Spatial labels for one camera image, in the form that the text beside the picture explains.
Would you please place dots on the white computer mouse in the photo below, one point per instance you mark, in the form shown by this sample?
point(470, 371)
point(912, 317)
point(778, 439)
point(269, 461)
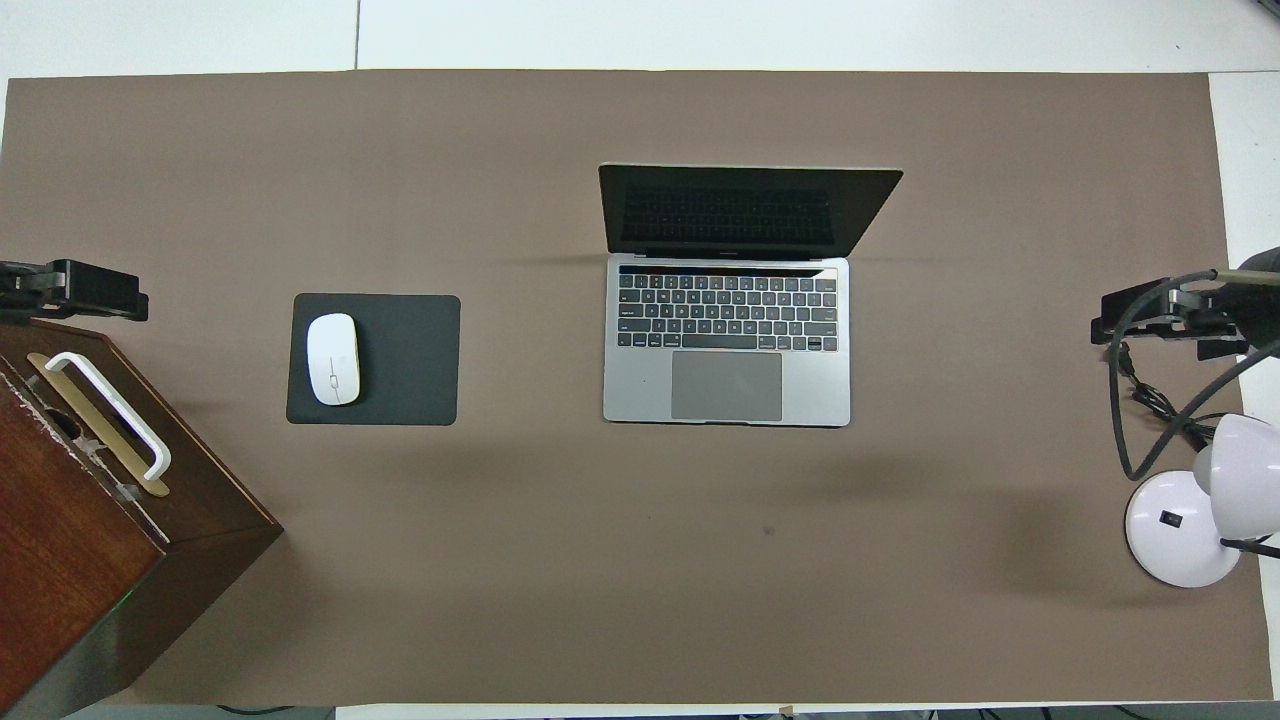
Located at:
point(333, 360)

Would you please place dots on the dark wooden box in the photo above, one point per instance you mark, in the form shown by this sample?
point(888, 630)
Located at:
point(70, 570)

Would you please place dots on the silver laptop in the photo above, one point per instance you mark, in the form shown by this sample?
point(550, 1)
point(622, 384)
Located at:
point(740, 215)

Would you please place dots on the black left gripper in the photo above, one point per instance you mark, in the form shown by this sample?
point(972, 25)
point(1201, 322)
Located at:
point(25, 290)

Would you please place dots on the brown table mat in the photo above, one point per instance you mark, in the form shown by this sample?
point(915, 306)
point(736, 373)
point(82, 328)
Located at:
point(640, 560)

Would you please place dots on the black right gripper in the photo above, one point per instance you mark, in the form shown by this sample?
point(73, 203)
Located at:
point(1255, 300)

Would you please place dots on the white desk lamp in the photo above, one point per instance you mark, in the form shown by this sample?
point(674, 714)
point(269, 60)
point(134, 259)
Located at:
point(1170, 530)

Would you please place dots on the black mouse pad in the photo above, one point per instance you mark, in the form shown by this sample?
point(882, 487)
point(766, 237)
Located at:
point(410, 360)

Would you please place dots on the brass plate on box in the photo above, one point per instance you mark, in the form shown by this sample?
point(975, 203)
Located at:
point(150, 487)

